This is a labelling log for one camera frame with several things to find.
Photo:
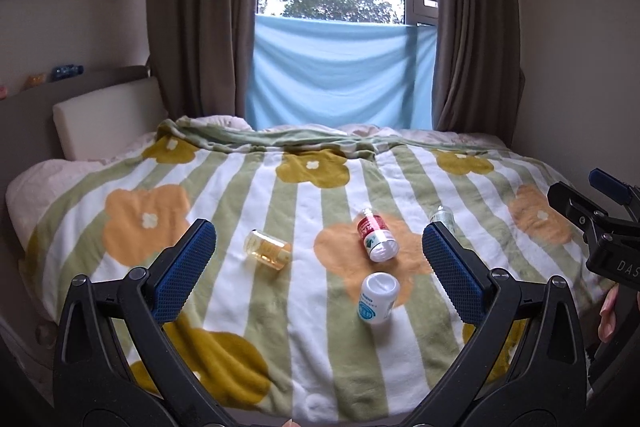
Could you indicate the yellow translucent bottle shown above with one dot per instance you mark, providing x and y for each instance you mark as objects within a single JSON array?
[{"x": 267, "y": 249}]

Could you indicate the striped floral blanket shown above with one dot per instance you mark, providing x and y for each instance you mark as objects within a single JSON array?
[{"x": 300, "y": 187}]

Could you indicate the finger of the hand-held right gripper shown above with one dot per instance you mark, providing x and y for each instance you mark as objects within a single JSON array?
[
  {"x": 610, "y": 186},
  {"x": 572, "y": 207}
]

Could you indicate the person's right hand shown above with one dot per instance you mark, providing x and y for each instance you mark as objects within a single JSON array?
[{"x": 608, "y": 314}]

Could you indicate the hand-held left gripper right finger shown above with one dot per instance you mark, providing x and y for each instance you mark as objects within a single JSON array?
[{"x": 454, "y": 274}]

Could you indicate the red label white bottle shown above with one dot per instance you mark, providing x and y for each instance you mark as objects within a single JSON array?
[{"x": 376, "y": 234}]

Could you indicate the light blue cloth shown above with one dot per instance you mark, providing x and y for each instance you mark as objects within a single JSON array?
[{"x": 340, "y": 74}]

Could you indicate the blue label white bottle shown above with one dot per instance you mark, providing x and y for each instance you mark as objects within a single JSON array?
[{"x": 376, "y": 299}]

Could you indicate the white cushion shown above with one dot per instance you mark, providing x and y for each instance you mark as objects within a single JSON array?
[{"x": 107, "y": 117}]

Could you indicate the brown curtain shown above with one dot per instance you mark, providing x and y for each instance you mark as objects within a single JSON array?
[
  {"x": 200, "y": 7},
  {"x": 470, "y": 17}
]

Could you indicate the grey headboard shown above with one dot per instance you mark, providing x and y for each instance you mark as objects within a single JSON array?
[{"x": 65, "y": 87}]

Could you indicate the white fluffy pillow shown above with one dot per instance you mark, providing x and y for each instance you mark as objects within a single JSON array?
[{"x": 50, "y": 187}]

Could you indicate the small clear bottle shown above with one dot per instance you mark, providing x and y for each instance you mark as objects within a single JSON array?
[{"x": 442, "y": 217}]

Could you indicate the blue plastic bottle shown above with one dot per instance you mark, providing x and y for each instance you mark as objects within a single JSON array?
[{"x": 67, "y": 72}]

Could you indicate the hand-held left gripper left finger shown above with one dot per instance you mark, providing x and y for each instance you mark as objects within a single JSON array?
[{"x": 184, "y": 274}]

